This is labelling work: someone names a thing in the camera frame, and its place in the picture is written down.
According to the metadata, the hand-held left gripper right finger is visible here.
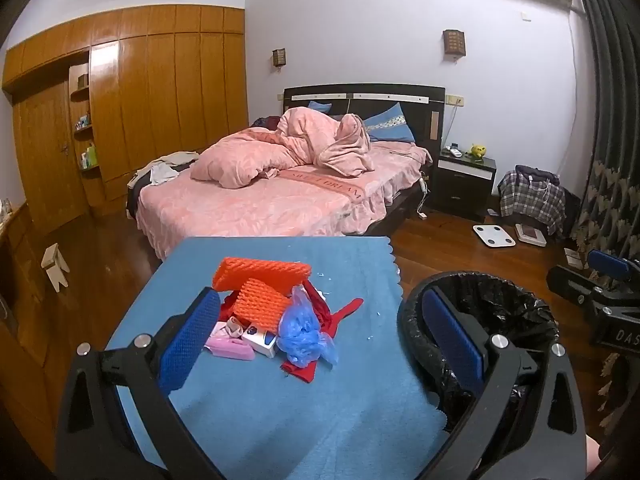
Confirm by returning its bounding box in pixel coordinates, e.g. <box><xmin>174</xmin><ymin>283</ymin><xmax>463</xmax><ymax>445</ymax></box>
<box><xmin>422</xmin><ymin>290</ymin><xmax>588</xmax><ymax>480</ymax></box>

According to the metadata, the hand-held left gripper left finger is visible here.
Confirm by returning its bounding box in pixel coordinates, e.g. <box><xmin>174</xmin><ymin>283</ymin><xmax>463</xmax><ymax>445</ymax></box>
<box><xmin>55</xmin><ymin>287</ymin><xmax>223</xmax><ymax>480</ymax></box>

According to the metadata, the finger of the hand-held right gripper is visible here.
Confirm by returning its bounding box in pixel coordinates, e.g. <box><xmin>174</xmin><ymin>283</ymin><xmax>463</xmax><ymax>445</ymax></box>
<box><xmin>587</xmin><ymin>249</ymin><xmax>640</xmax><ymax>286</ymax></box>
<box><xmin>546</xmin><ymin>266</ymin><xmax>608</xmax><ymax>307</ymax></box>

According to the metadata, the trash bin with black bag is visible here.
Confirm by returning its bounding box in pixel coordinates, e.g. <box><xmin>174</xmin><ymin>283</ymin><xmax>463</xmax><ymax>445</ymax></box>
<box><xmin>397</xmin><ymin>271</ymin><xmax>561</xmax><ymax>436</ymax></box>

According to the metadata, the small white box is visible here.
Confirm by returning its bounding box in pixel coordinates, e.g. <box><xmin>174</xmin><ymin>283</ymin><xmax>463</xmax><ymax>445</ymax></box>
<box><xmin>242</xmin><ymin>325</ymin><xmax>278</xmax><ymax>359</ymax></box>

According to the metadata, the small orange foam net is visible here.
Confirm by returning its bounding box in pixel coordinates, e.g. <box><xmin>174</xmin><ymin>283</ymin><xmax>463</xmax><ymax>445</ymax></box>
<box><xmin>232</xmin><ymin>278</ymin><xmax>293</xmax><ymax>333</ymax></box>

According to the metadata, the large orange foam net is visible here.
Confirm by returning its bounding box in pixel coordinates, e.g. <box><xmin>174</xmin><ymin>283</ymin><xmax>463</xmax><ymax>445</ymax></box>
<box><xmin>214</xmin><ymin>257</ymin><xmax>313</xmax><ymax>296</ymax></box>

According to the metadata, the blue plastic bag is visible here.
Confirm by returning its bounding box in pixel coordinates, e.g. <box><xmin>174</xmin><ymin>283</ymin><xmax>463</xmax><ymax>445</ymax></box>
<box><xmin>276</xmin><ymin>286</ymin><xmax>340</xmax><ymax>368</ymax></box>

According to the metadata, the red cloth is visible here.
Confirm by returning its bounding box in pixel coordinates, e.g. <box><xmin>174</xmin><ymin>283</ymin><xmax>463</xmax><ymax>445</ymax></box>
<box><xmin>220</xmin><ymin>280</ymin><xmax>364</xmax><ymax>383</ymax></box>

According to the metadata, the scale with dark panel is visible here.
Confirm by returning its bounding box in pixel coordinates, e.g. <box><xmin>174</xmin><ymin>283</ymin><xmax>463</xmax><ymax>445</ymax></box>
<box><xmin>515</xmin><ymin>224</ymin><xmax>548</xmax><ymax>248</ymax></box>

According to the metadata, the white square bathroom scale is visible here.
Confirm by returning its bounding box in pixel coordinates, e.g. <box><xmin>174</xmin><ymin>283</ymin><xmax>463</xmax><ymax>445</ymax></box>
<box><xmin>473</xmin><ymin>224</ymin><xmax>516</xmax><ymax>248</ymax></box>

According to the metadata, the plaid cloth on chair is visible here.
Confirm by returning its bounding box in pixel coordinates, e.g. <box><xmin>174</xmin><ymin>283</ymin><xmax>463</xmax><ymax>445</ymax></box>
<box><xmin>498</xmin><ymin>165</ymin><xmax>581</xmax><ymax>238</ymax></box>

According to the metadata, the blue table cloth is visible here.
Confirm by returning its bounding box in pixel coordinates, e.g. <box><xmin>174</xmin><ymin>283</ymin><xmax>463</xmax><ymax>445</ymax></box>
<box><xmin>102</xmin><ymin>236</ymin><xmax>451</xmax><ymax>480</ymax></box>

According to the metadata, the dark patterned curtain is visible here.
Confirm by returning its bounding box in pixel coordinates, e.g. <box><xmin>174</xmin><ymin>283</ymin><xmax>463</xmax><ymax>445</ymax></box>
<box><xmin>567</xmin><ymin>0</ymin><xmax>640</xmax><ymax>271</ymax></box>

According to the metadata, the bed with dark headboard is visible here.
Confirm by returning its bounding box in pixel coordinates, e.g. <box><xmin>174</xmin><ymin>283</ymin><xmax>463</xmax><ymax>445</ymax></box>
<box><xmin>127</xmin><ymin>85</ymin><xmax>446</xmax><ymax>261</ymax></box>

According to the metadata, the dark nightstand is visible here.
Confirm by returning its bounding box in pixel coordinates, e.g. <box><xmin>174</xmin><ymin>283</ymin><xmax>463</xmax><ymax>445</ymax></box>
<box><xmin>431</xmin><ymin>147</ymin><xmax>497</xmax><ymax>222</ymax></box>

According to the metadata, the white power strip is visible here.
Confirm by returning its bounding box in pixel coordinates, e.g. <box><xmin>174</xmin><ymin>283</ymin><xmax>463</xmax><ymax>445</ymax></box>
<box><xmin>418</xmin><ymin>172</ymin><xmax>431</xmax><ymax>221</ymax></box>

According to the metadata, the small wooden stool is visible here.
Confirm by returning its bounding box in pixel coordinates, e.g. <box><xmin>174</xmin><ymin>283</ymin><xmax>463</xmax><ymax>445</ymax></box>
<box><xmin>41</xmin><ymin>243</ymin><xmax>70</xmax><ymax>292</ymax></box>

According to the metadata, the pile of clothes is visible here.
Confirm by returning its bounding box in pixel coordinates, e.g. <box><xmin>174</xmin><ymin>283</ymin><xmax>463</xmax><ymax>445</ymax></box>
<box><xmin>127</xmin><ymin>150</ymin><xmax>201</xmax><ymax>191</ymax></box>

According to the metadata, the large blue pillow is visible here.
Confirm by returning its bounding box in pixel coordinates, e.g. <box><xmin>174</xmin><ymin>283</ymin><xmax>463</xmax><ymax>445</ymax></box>
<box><xmin>362</xmin><ymin>102</ymin><xmax>417</xmax><ymax>143</ymax></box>

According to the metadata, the pink quilt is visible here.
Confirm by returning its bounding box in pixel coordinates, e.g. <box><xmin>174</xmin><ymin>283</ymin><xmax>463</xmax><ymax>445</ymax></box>
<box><xmin>190</xmin><ymin>108</ymin><xmax>376</xmax><ymax>190</ymax></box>

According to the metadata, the wooden wardrobe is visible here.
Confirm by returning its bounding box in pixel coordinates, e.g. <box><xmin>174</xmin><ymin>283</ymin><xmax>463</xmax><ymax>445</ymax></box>
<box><xmin>0</xmin><ymin>4</ymin><xmax>249</xmax><ymax>241</ymax></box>

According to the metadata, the large wall lamp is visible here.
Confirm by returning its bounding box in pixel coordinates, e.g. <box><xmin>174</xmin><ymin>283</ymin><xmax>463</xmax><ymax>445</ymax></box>
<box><xmin>442</xmin><ymin>29</ymin><xmax>466</xmax><ymax>61</ymax></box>

